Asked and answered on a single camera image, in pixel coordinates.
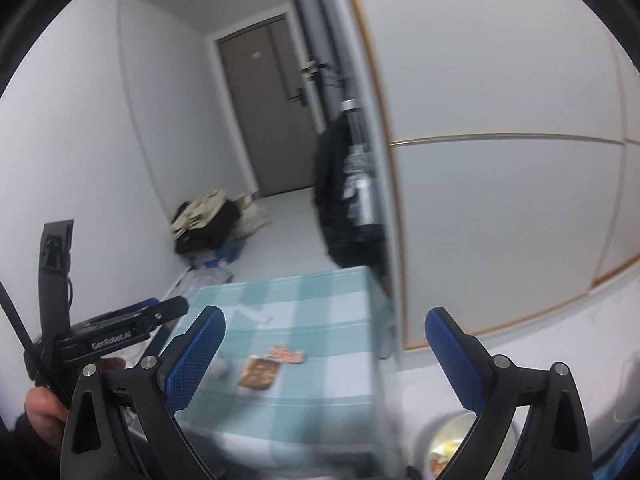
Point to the person's left hand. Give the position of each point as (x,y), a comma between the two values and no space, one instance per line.
(45,405)

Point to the beige garment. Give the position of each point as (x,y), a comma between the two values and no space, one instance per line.
(200,210)

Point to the red and white wrapper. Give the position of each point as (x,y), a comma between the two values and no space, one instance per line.
(287,355)

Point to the silver folded umbrella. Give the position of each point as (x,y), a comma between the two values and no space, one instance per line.
(364,195)

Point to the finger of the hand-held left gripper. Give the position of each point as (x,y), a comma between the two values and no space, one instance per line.
(170,307)

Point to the black hanging jacket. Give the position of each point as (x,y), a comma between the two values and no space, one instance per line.
(332,185)

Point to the blue cardboard box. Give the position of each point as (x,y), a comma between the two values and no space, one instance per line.
(227,252)

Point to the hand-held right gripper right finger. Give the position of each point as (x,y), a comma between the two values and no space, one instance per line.
(452,355)

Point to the person's left forearm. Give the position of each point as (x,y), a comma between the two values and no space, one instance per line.
(32,452)

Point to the beige tote bag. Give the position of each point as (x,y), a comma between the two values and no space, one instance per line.
(255,217)

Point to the brown snack packet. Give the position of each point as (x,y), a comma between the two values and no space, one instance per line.
(257,374)

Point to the white trash bin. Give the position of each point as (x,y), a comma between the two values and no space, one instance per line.
(440,422)

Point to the clear plastic bag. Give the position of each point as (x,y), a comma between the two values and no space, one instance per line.
(205,277)

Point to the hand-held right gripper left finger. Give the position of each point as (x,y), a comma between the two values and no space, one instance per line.
(195,355)

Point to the grey door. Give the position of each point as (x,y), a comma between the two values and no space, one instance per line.
(265,110)

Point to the white wardrobe with wood trim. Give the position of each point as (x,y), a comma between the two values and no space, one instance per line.
(500,210)

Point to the dark metal door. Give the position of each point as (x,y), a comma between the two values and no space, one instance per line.
(310,10)

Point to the blue checked tablecloth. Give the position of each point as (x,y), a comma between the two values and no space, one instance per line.
(310,410)

